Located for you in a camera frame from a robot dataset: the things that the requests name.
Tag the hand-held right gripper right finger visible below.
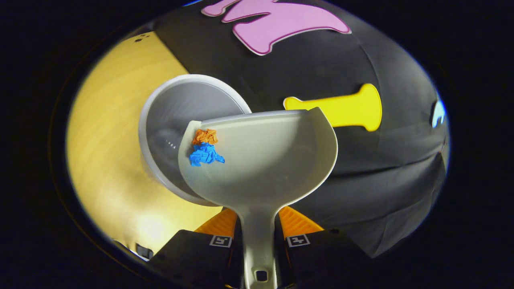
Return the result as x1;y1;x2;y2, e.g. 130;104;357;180
275;206;370;289

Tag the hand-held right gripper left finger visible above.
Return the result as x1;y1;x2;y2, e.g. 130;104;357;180
149;208;243;289

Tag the blue paper scrap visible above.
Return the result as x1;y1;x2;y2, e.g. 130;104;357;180
189;142;225;167

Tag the white dustpan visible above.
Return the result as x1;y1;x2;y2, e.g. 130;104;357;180
178;107;339;289

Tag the orange paper scrap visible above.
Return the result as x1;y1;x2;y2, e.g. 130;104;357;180
192;129;218;146

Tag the white ribbed garbage bin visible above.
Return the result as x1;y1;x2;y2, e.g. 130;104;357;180
139;74;252;207

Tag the black backdrop cloth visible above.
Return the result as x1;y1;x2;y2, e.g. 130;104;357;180
155;0;450;258

